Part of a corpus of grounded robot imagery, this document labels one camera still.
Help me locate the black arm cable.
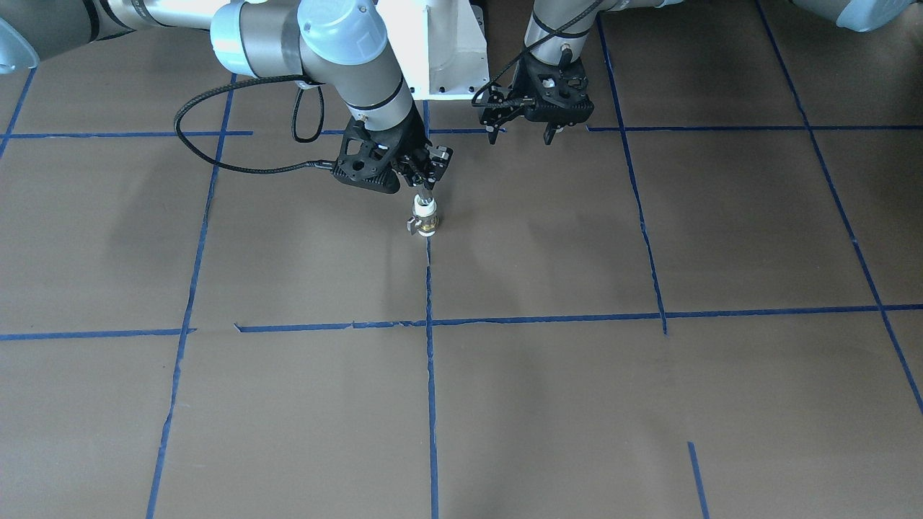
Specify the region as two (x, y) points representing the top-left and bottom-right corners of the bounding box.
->
(472, 0), (606, 102)
(173, 74), (340, 177)

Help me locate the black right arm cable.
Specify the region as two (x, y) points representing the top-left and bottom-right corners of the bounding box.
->
(173, 74), (340, 177)

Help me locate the chrome metal pipe fitting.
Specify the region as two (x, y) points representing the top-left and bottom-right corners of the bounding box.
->
(418, 186), (435, 206)

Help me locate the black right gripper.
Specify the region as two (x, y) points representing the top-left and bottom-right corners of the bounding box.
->
(332, 108), (453, 194)

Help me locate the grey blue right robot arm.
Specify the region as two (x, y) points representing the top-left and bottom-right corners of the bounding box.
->
(1, 1), (452, 195)

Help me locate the white PPR brass valve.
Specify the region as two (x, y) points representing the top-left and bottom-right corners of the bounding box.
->
(406, 194), (441, 239)

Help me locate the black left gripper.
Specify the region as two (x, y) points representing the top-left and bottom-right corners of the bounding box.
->
(472, 52), (596, 146)

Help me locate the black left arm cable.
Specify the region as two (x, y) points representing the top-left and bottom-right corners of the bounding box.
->
(472, 0), (606, 102)

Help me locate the white pedestal column base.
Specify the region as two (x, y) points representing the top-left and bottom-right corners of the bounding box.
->
(376, 1), (489, 102)

